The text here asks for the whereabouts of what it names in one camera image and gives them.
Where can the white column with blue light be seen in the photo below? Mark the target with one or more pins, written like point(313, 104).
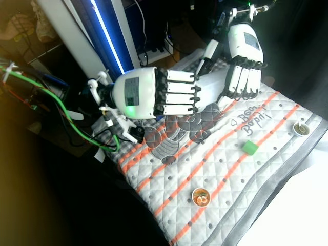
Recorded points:
point(77, 38)

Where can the grey quilt with bear print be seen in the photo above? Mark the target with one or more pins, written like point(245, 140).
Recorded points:
point(205, 174)

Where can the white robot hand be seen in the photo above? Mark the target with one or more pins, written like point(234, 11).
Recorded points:
point(143, 92)
point(241, 43)

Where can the small green block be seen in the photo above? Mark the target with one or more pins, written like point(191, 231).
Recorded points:
point(249, 147)

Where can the small cup with orange food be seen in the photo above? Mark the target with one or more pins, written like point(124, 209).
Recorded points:
point(201, 197)

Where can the white power strip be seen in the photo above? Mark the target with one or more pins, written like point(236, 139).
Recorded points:
point(156, 55)

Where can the beige cloth bag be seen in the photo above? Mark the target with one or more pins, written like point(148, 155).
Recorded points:
point(43, 25)

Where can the large translucent plastic syringe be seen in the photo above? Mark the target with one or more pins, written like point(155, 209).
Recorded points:
point(211, 87)

